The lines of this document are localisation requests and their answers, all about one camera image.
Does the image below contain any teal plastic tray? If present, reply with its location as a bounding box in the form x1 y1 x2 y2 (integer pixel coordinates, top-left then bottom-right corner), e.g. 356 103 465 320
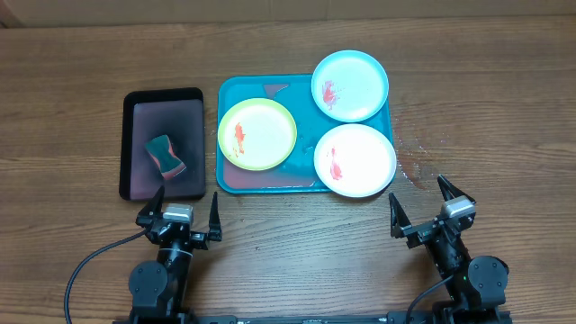
215 74 396 195

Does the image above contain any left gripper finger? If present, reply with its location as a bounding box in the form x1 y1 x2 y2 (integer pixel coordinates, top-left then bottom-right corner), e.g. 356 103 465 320
137 185 165 225
208 192 222 241

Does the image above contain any green and orange sponge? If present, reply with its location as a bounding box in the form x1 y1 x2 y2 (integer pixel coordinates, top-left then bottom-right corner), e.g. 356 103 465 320
145 135 186 180

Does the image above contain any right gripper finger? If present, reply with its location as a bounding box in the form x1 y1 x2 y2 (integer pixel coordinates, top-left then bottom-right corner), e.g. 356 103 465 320
389 193 412 239
436 175 475 203

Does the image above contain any white plastic plate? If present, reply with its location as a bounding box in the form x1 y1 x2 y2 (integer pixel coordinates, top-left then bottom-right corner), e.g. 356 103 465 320
313 123 397 198

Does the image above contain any light blue plastic plate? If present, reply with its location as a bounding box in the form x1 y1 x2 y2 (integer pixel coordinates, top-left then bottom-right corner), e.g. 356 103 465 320
310 49 390 122

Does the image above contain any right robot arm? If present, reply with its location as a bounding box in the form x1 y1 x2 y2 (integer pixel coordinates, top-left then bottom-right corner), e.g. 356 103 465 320
389 175 512 324

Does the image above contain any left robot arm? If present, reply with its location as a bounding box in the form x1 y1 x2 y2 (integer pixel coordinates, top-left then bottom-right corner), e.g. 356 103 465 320
129 187 222 323

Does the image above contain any black rectangular tray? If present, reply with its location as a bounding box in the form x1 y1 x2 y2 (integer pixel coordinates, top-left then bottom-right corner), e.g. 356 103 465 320
119 87 206 201

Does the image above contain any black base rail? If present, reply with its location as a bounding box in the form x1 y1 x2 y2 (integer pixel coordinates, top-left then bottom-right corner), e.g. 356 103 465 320
112 310 513 324

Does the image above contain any yellow-green plastic plate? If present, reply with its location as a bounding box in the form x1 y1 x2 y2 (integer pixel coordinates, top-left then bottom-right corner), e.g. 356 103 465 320
218 98 298 171

